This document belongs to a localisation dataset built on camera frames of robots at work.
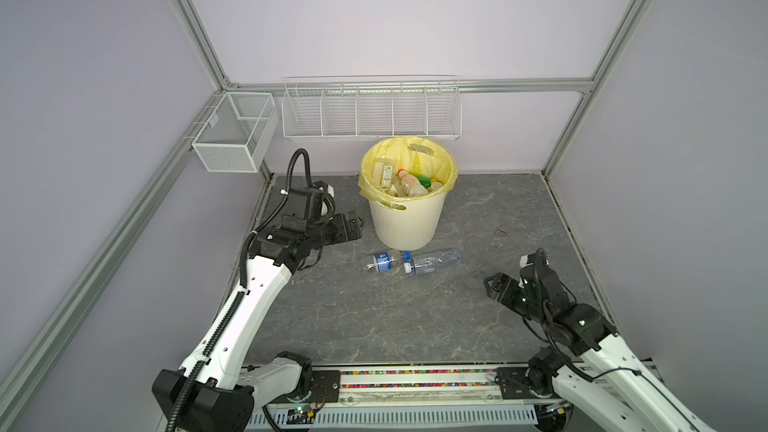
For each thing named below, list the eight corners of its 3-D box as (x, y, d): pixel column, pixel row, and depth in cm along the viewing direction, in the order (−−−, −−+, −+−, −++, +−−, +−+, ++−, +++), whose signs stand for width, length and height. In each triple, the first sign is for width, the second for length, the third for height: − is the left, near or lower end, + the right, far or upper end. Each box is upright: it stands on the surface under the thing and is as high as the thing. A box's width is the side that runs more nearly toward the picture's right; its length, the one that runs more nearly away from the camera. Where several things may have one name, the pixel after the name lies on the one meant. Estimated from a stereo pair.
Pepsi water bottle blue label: (368, 276, 94) (367, 270, 90) (365, 262, 97) (364, 256, 93) (402, 269, 95) (403, 262, 92) (399, 255, 98) (399, 249, 95)
